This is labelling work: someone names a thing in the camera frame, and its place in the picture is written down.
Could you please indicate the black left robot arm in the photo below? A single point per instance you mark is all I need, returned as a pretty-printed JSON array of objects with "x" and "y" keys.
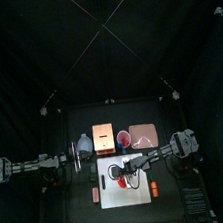
[{"x": 27, "y": 166}]

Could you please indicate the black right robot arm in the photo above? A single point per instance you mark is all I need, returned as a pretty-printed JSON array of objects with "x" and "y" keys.
[{"x": 176, "y": 146}]

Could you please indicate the red food item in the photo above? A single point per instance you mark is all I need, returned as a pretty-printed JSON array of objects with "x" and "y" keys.
[{"x": 122, "y": 183}]

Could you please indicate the white translucent plastic jug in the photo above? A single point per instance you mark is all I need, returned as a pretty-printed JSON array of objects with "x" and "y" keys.
[{"x": 84, "y": 144}]

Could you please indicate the dark green toy block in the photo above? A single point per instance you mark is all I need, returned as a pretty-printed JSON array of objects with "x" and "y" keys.
[{"x": 92, "y": 172}]

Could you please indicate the small blue toy piece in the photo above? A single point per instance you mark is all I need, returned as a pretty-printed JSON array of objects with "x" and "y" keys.
[{"x": 121, "y": 145}]

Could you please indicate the white cutting board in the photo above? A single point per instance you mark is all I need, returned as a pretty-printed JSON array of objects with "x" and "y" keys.
[{"x": 113, "y": 197}]

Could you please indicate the wooden box with slot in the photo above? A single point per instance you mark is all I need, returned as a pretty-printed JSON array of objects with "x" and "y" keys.
[{"x": 103, "y": 137}]

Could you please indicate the red plastic cup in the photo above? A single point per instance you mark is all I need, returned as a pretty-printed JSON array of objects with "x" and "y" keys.
[{"x": 124, "y": 138}]

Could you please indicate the pink square plastic container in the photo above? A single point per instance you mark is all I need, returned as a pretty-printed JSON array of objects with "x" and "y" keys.
[{"x": 143, "y": 136}]

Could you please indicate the pink rectangular block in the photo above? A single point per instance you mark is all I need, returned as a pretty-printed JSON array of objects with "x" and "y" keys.
[{"x": 95, "y": 195}]

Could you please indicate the orange toy carrot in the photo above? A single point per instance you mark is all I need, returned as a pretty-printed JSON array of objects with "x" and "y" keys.
[{"x": 154, "y": 187}]

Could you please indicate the white text label sticker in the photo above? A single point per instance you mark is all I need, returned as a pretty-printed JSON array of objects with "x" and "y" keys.
[{"x": 194, "y": 201}]

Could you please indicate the silver frame clamp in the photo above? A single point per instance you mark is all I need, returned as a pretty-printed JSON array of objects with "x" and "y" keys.
[{"x": 109, "y": 101}]

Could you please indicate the silver table corner bracket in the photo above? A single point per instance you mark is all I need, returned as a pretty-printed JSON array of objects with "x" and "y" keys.
[{"x": 213, "y": 217}]

